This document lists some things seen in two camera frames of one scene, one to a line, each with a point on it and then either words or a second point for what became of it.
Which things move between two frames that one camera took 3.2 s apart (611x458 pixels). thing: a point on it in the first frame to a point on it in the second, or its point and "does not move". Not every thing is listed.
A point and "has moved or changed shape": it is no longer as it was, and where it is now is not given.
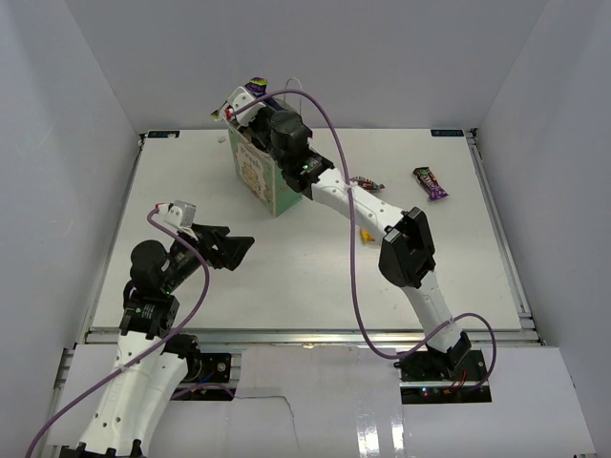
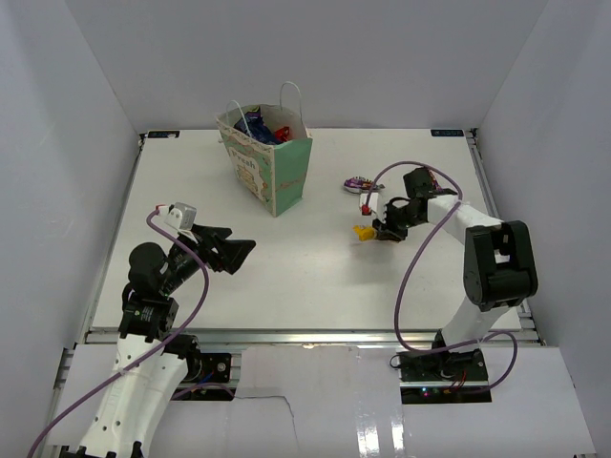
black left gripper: x=234 y=246 does not move
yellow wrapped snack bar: x=367 y=236 does not move
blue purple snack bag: x=257 y=85 has moved or changed shape
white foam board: x=343 y=402 does not move
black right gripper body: x=261 y=125 to x=400 y=218
